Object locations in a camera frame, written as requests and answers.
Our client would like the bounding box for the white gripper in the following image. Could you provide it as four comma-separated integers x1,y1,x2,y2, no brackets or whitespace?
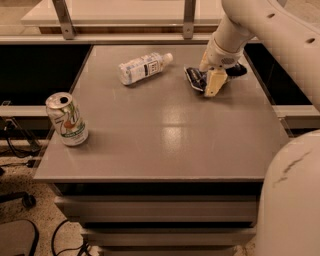
199,33,243,97

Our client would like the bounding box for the blue chip bag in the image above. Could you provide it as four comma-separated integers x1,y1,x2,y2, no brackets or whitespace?
184,62,247,93

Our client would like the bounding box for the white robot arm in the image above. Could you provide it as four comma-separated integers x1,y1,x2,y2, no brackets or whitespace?
200,0,320,256

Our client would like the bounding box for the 7up soda can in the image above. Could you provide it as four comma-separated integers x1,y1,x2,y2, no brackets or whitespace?
46,92,88,146

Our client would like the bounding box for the clear plastic water bottle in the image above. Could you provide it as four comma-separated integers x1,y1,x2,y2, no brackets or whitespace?
118,52,173,85

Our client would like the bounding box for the grey drawer cabinet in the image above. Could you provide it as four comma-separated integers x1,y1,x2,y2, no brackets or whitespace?
36,45,288,256

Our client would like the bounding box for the upper grey drawer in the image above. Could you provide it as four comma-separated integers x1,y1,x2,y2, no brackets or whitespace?
54,196,257,223

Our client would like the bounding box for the grey drawer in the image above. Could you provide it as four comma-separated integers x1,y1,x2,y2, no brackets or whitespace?
82,228,256,247
54,196,257,223

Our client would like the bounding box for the lower grey drawer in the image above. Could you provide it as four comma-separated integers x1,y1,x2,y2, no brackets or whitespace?
82,228,256,247

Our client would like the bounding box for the black chair caster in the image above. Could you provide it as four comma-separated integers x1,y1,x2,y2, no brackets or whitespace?
0,192,36,209

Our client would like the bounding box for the grey chair seat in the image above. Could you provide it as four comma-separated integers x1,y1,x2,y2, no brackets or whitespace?
0,220,39,256

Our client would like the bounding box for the middle metal bracket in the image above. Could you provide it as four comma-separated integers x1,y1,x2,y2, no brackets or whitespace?
182,0,196,39

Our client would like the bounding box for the metal bracket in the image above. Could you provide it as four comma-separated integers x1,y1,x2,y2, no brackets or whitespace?
182,0,196,39
52,0,76,40

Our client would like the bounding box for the left metal bracket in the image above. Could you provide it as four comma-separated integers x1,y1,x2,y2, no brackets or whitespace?
52,0,76,40

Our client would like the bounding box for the black cable bundle left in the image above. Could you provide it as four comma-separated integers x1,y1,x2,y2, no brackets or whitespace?
0,117,43,169

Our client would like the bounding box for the black floor cable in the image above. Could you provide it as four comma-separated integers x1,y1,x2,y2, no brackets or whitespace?
50,219,92,256

